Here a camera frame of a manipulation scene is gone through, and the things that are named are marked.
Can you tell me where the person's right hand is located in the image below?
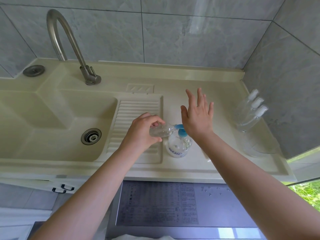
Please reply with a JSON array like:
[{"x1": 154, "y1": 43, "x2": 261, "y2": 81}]
[{"x1": 180, "y1": 88, "x2": 214, "y2": 142}]

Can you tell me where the person's left hand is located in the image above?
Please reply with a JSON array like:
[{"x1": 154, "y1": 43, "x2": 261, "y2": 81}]
[{"x1": 119, "y1": 112, "x2": 166, "y2": 153}]

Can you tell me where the small clear bottle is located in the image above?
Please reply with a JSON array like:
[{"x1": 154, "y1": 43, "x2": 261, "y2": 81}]
[
  {"x1": 236, "y1": 98, "x2": 253, "y2": 118},
  {"x1": 237, "y1": 114, "x2": 260, "y2": 133},
  {"x1": 236, "y1": 106, "x2": 256, "y2": 125},
  {"x1": 149, "y1": 123, "x2": 178, "y2": 138}
]

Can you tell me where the clear hand sanitizer pump bottle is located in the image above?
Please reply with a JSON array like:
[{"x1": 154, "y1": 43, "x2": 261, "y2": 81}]
[{"x1": 167, "y1": 124, "x2": 193, "y2": 158}]

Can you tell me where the person's left forearm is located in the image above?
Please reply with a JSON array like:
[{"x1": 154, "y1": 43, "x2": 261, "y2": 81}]
[{"x1": 30, "y1": 145, "x2": 138, "y2": 240}]

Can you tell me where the person's right forearm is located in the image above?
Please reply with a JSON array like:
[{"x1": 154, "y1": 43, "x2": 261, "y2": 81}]
[{"x1": 197, "y1": 131, "x2": 320, "y2": 240}]

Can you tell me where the person's white shirt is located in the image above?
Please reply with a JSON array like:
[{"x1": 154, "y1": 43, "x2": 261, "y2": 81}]
[{"x1": 115, "y1": 234, "x2": 175, "y2": 240}]

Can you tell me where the steel sink drain strainer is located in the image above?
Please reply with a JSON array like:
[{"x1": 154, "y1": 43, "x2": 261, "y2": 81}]
[{"x1": 81, "y1": 128, "x2": 102, "y2": 146}]

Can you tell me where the grey washing machine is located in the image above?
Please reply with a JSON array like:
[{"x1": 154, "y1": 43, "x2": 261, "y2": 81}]
[{"x1": 106, "y1": 181, "x2": 268, "y2": 240}]

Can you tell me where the curved steel faucet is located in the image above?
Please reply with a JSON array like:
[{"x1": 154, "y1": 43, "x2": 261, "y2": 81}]
[{"x1": 46, "y1": 9, "x2": 102, "y2": 86}]

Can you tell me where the cream sink with washboard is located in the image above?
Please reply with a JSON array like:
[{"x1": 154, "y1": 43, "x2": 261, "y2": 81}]
[{"x1": 0, "y1": 58, "x2": 298, "y2": 184}]

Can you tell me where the glass window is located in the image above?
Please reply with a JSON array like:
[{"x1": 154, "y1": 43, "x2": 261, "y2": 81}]
[{"x1": 282, "y1": 146, "x2": 320, "y2": 213}]

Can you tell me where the round steel hole cover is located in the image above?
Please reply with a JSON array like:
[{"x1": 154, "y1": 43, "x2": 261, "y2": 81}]
[{"x1": 23, "y1": 65, "x2": 45, "y2": 78}]

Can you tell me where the white cabinet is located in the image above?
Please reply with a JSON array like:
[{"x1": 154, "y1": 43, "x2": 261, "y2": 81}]
[{"x1": 0, "y1": 173, "x2": 117, "y2": 195}]

